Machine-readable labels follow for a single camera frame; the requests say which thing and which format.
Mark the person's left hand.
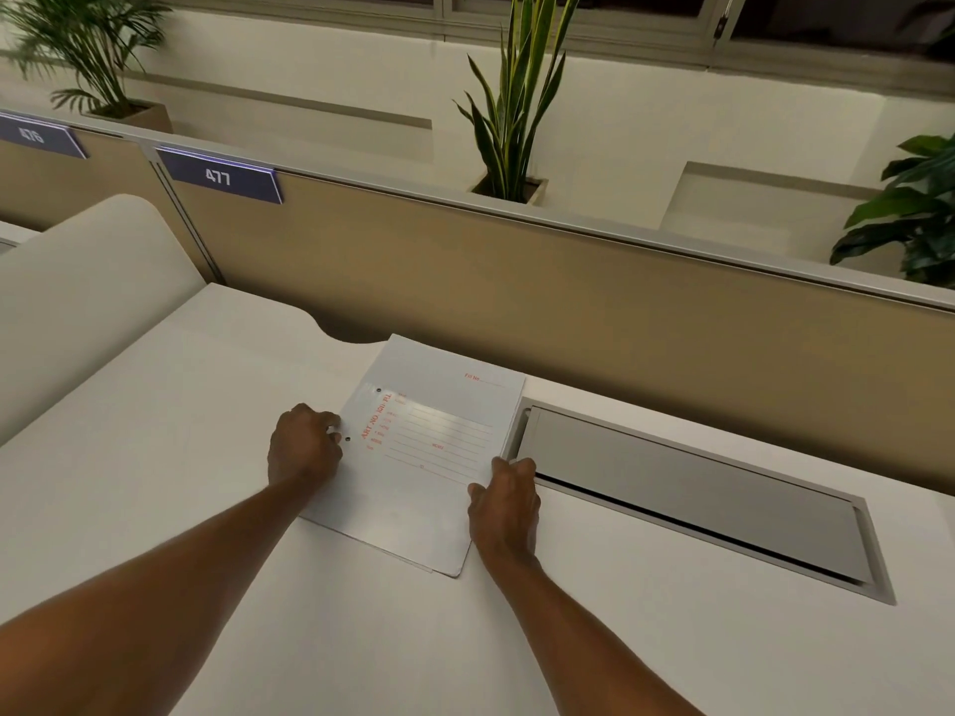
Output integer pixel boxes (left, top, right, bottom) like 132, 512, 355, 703
267, 403, 344, 489

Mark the person's right hand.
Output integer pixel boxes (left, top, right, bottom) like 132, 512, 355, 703
467, 457, 541, 557

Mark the white file folder red print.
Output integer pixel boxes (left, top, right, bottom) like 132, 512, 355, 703
298, 334, 527, 579

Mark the person's left forearm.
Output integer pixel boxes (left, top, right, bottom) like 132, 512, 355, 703
0, 477, 323, 716

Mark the person's right forearm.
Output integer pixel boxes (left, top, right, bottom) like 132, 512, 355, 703
476, 544, 706, 716

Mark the beige desk partition panel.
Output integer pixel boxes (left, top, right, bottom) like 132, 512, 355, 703
0, 107, 955, 496

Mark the blue desk number sign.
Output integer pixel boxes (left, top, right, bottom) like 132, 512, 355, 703
0, 111, 89, 160
154, 146, 285, 205

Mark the white curved side divider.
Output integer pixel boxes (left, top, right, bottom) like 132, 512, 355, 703
0, 194, 225, 447

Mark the snake plant in planter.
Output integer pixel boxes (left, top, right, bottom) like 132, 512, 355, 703
454, 0, 584, 207

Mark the palm plant in planter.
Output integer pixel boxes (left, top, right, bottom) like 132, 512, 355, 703
0, 0, 174, 135

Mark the broad leaf green plant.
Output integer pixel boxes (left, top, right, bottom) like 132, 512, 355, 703
830, 134, 955, 290

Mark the grey desk cable hatch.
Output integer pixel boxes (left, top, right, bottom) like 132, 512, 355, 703
502, 398, 897, 606

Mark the window frame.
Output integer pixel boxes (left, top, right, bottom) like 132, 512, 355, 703
149, 0, 955, 83

